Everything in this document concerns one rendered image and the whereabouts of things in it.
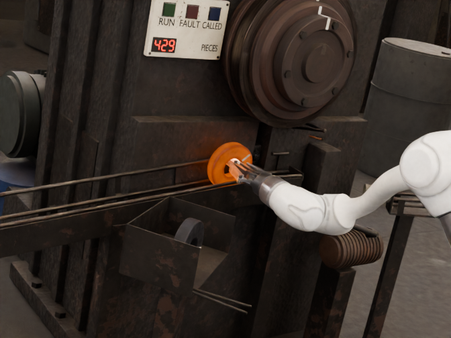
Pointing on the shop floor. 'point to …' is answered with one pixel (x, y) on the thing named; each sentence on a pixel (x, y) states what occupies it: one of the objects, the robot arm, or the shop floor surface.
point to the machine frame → (301, 305)
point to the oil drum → (405, 101)
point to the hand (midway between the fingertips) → (231, 161)
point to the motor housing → (338, 279)
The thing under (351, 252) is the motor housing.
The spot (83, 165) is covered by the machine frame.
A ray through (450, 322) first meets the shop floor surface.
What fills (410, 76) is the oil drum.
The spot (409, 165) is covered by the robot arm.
